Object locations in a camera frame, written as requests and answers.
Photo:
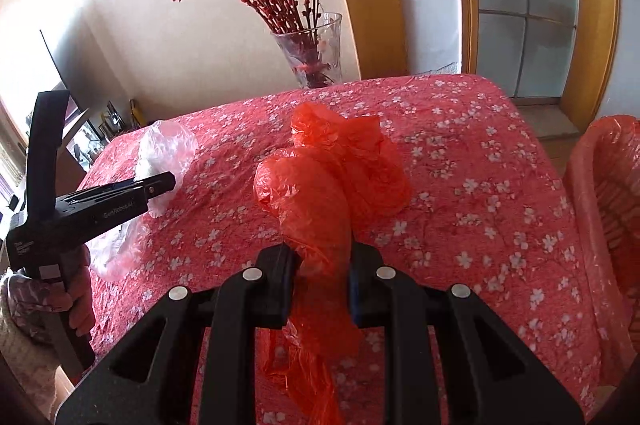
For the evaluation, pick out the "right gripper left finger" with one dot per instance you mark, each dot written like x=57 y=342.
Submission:
x=190 y=344

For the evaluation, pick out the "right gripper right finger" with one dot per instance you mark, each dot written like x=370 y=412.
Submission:
x=448 y=357

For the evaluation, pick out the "clear thin plastic bag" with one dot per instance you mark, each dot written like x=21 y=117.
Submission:
x=164 y=147

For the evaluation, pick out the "red plastic bag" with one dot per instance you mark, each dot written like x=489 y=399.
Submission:
x=340 y=177

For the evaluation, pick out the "red lined trash basket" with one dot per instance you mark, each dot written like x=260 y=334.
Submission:
x=602 y=181

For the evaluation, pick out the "person's left hand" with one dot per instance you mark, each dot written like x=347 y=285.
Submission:
x=75 y=300

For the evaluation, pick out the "person's left sleeve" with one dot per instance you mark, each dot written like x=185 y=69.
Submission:
x=25 y=341

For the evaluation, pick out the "television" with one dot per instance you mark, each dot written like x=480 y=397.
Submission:
x=55 y=74

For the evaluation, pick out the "red floral tablecloth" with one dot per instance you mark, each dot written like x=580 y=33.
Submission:
x=488 y=210

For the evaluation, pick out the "glass vase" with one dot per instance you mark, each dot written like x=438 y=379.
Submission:
x=314 y=55

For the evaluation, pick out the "frosted glass door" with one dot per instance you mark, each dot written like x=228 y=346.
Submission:
x=544 y=51

